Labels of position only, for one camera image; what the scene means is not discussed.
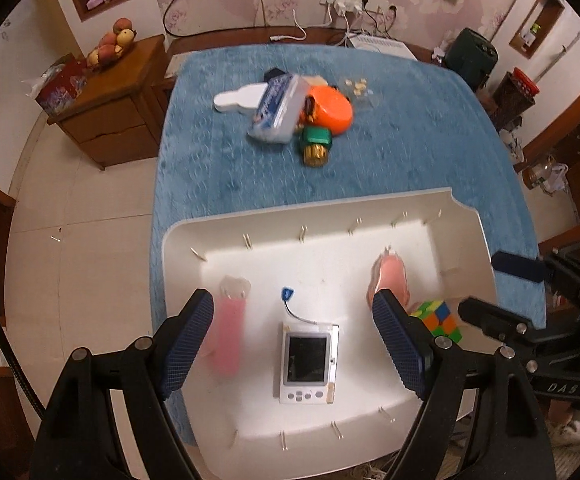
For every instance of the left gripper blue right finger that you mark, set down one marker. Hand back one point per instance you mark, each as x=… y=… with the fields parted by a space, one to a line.
x=407 y=341

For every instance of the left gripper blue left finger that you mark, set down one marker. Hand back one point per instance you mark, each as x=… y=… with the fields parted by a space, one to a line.
x=181 y=337

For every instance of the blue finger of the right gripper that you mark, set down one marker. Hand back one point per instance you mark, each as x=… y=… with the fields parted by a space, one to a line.
x=497 y=323
x=518 y=266

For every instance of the multicolour puzzle cube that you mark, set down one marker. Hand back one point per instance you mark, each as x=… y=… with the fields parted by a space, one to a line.
x=438 y=318

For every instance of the pink peach-shaped toy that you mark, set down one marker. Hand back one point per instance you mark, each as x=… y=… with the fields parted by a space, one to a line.
x=389 y=272

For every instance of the pink stick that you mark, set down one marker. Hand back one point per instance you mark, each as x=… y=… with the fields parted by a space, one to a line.
x=225 y=335

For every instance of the white toy camera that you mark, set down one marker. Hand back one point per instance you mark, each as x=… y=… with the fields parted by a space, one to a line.
x=309 y=358

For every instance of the green gold perfume bottle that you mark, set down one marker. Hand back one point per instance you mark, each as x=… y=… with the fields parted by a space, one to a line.
x=315 y=144

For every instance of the clear box yellow pieces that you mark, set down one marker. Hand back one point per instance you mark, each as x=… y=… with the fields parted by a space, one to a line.
x=358 y=92

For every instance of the clear box blue label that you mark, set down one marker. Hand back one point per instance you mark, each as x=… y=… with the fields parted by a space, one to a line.
x=279 y=110

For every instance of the orange round case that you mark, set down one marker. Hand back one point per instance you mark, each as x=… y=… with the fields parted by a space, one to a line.
x=327 y=107

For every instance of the white bottle-shaped plastic piece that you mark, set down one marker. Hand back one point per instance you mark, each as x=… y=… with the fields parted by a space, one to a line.
x=244 y=100

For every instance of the beige rectangular box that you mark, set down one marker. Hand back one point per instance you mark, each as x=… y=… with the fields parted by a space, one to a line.
x=316 y=80

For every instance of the black power adapter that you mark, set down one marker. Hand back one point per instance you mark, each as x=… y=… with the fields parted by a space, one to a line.
x=273 y=73

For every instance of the white plastic tray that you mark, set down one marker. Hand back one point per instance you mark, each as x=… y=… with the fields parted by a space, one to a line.
x=311 y=264

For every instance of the dark waste bin red lid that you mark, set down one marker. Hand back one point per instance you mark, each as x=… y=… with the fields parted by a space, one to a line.
x=514 y=95

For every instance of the dark green heater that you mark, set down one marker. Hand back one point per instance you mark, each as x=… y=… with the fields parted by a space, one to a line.
x=472 y=57

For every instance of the blue fluffy table cloth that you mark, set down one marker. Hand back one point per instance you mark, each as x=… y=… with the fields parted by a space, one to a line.
x=428 y=132

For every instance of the wooden side cabinet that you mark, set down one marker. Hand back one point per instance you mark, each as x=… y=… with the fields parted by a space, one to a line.
x=117 y=118

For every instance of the red tissue box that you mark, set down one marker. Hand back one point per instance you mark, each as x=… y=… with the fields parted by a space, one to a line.
x=61 y=84

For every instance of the white set-top box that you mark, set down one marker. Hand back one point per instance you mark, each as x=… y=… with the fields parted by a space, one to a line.
x=381 y=45

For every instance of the fruit pile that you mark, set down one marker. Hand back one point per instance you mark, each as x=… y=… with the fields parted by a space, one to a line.
x=113 y=45

